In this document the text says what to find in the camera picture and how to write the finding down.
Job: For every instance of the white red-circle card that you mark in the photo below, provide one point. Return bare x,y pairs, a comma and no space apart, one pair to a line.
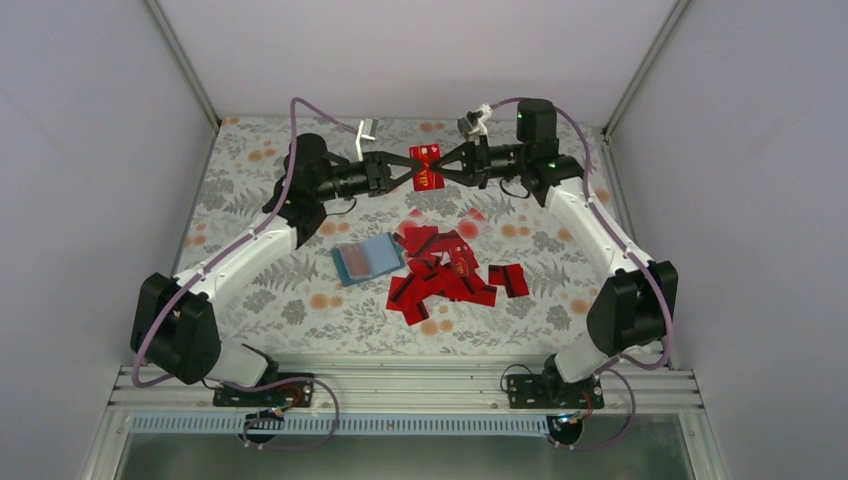
472,225
415,218

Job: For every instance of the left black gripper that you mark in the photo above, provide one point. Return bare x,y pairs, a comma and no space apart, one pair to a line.
378,179

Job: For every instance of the red VIP card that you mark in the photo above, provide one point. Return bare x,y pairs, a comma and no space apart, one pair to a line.
426,179

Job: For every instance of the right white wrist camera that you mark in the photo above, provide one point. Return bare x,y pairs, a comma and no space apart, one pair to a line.
473,124

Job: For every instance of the teal card holder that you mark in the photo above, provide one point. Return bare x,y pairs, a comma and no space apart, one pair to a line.
369,259

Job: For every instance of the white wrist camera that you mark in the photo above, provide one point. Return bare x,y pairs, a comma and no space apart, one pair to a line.
473,124
366,132

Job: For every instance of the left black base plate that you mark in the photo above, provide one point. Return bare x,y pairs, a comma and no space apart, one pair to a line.
295,394

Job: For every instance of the pile of red cards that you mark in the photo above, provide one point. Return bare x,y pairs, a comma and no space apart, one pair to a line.
439,264

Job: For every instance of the white red-circle card left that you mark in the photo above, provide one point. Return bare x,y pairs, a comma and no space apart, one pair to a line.
415,218

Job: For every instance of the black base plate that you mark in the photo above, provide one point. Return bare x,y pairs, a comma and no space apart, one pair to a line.
295,394
536,392

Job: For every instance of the aluminium rail frame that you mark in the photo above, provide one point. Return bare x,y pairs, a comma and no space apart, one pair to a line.
471,384

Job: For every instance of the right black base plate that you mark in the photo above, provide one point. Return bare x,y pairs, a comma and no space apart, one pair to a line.
536,392

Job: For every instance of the white red-circle card right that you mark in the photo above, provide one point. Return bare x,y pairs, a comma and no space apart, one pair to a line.
472,225

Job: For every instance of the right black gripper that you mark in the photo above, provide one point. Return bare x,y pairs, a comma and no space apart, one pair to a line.
474,162

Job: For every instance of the floral table mat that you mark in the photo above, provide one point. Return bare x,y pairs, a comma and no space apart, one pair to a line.
298,305

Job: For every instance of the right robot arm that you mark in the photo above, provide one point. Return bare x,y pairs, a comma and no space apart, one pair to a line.
635,304

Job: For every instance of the red card front bottom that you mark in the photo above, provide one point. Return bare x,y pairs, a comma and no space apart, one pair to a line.
415,313

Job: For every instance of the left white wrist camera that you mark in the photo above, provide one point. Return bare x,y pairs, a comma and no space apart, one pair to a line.
366,132

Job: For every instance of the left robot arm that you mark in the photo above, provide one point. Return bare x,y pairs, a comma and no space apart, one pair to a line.
176,326

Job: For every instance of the grey slotted cable duct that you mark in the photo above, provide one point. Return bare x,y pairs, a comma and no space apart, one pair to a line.
345,424

